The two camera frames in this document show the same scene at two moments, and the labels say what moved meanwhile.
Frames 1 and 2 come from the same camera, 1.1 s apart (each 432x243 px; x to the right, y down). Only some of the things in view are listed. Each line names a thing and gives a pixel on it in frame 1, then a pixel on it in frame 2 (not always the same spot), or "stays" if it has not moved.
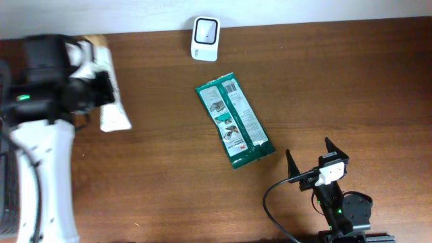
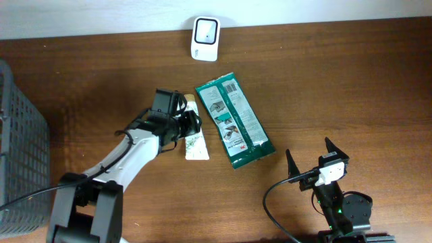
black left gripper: [103, 88] -> [190, 123]
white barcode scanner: [205, 38] stays
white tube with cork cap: [113, 117] -> [195, 146]
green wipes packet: [243, 134] stays
